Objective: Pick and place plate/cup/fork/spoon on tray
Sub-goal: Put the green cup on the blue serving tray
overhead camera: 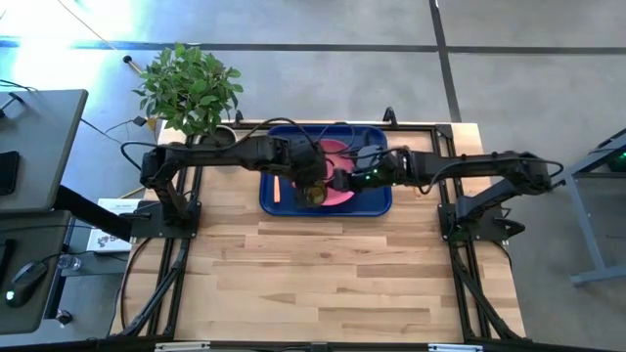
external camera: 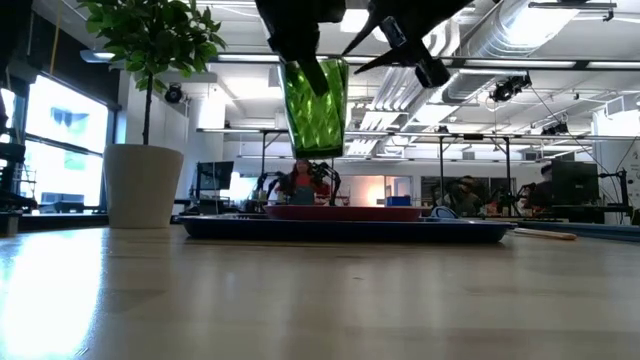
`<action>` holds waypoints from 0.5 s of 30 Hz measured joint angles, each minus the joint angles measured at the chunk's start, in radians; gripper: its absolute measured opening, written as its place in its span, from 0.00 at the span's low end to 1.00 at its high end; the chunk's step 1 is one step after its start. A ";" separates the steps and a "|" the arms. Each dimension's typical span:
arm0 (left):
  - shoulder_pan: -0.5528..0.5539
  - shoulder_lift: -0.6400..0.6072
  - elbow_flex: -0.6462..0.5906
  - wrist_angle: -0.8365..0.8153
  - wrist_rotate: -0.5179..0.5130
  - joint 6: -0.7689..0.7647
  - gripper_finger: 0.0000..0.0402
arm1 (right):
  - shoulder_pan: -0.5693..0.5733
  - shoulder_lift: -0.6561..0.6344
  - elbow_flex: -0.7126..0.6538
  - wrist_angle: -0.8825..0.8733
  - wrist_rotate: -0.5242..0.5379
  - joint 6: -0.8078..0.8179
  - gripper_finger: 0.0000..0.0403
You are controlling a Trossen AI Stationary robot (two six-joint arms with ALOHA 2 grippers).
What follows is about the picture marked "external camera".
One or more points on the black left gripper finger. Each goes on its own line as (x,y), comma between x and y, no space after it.
(315,77)

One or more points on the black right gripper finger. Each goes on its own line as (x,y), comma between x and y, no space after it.
(367,34)
(395,57)

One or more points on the green textured cup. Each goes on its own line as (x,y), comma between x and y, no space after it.
(320,130)

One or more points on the pink plastic plate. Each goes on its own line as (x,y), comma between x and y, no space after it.
(345,213)

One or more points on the black background robot arm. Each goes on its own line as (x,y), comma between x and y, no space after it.
(322,167)

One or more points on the blue plastic tray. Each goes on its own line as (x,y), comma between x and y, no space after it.
(340,232)

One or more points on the white ceiling light fixture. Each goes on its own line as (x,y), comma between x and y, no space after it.
(352,20)

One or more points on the white ceiling pipes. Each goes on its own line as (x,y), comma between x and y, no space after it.
(395,95)

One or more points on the long ceiling light strip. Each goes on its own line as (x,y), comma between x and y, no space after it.
(520,63)

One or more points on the person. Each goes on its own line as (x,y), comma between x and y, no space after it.
(462,200)
(302,190)
(542,195)

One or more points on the black computer monitor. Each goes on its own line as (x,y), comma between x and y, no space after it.
(575,182)
(215,175)

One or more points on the blue storage box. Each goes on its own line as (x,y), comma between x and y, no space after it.
(398,201)

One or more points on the green leafy plant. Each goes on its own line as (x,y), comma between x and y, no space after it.
(150,35)

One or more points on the black ceiling track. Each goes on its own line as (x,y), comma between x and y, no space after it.
(570,5)

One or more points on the hanging ceiling lamp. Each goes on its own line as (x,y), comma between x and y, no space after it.
(97,56)

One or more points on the white plant pot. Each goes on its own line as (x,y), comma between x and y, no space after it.
(142,190)

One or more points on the dark background desk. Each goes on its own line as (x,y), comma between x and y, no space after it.
(590,212)

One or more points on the large bright window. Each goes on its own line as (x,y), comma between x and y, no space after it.
(65,130)

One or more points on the black desk stand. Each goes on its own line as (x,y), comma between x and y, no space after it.
(622,190)

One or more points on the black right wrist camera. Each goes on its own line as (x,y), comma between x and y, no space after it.
(432,72)

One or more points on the silver ventilation duct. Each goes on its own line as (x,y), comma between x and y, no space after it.
(520,30)

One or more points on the black ceiling camera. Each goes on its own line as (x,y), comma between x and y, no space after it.
(510,87)
(173,93)

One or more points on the black aluminium table frame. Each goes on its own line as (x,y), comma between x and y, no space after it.
(600,231)

